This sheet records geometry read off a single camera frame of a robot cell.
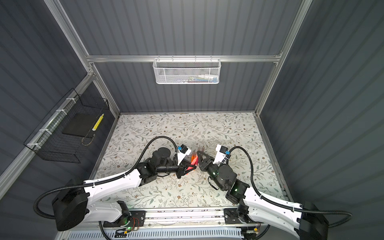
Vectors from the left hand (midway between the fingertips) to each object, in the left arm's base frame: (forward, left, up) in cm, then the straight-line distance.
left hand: (195, 165), depth 74 cm
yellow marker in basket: (+17, +50, +11) cm, 54 cm away
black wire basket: (+14, +62, +10) cm, 64 cm away
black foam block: (+20, +57, +12) cm, 61 cm away
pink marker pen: (0, 0, +3) cm, 3 cm away
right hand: (+2, -1, +6) cm, 7 cm away
